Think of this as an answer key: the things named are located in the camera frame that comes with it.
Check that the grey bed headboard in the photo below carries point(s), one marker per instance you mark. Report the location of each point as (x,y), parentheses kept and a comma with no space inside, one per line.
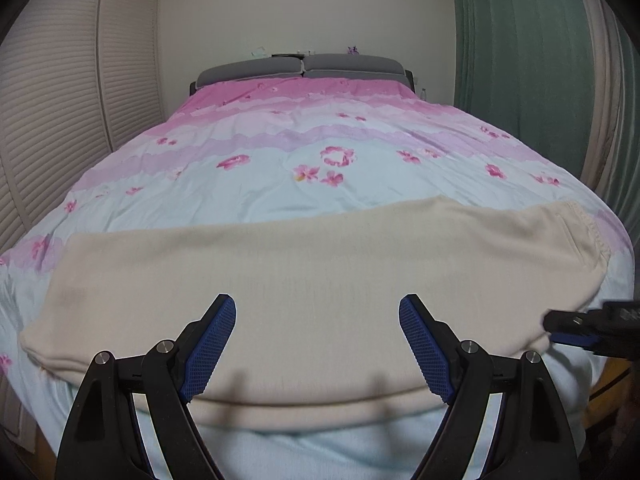
(409,80)

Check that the green curtain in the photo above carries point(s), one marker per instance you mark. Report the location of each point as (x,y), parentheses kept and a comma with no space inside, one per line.
(520,60)
(627,150)

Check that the grey headboard cushion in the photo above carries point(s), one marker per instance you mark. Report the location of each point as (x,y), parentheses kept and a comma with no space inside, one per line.
(250,71)
(352,65)

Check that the small purple toy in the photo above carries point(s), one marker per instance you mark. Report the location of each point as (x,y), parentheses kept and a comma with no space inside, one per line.
(353,50)

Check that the floral pink blue duvet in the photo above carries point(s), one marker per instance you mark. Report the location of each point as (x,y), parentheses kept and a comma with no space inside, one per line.
(300,130)

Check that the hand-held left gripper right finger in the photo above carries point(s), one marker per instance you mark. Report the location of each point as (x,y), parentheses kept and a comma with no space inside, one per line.
(425,350)

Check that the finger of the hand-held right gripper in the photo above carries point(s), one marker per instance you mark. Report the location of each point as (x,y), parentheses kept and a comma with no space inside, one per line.
(570,321)
(575,341)

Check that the cream pants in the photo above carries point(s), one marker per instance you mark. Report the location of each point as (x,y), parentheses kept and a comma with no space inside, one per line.
(325,270)

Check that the flat black item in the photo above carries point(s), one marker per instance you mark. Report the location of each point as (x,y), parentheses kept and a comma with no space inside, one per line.
(285,54)

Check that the beige curtain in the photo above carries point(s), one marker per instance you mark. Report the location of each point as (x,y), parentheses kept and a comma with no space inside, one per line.
(602,110)

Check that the white louvered wardrobe door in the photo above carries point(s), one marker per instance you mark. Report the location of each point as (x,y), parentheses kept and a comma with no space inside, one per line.
(55,100)

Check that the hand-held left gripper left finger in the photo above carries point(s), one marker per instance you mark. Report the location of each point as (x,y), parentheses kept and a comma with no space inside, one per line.
(210,350)

